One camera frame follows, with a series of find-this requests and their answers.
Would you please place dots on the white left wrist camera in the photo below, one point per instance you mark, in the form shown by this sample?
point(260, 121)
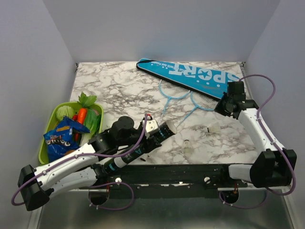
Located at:
point(151, 128)

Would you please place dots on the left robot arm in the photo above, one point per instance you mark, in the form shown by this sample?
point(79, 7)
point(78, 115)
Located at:
point(104, 154)

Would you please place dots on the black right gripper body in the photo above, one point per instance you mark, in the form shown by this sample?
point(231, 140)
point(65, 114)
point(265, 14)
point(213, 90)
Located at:
point(222, 106)

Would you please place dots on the black Boka shuttlecock tube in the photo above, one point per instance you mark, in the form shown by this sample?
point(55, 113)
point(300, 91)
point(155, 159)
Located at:
point(167, 129)

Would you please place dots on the light blue badminton racket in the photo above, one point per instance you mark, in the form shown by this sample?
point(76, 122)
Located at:
point(172, 92)
point(200, 102)

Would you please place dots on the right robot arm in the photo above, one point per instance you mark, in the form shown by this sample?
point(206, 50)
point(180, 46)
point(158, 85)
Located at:
point(270, 168)

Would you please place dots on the toy orange carrot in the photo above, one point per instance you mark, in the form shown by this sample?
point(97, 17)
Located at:
point(81, 115)

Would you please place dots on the toy green cabbage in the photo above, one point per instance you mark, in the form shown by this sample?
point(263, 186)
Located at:
point(63, 111)

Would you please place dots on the white feather shuttlecock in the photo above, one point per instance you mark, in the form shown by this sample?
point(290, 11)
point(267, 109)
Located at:
point(187, 147)
point(214, 128)

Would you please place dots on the blue Oreo snack bag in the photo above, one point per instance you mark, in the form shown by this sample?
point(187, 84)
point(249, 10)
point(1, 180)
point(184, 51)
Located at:
point(60, 139)

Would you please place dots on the blue Sport racket bag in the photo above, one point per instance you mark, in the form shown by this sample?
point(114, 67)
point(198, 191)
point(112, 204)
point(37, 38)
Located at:
point(211, 83)

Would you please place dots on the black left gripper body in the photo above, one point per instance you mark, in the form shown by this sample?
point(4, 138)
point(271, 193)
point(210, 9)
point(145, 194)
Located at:
point(144, 146)

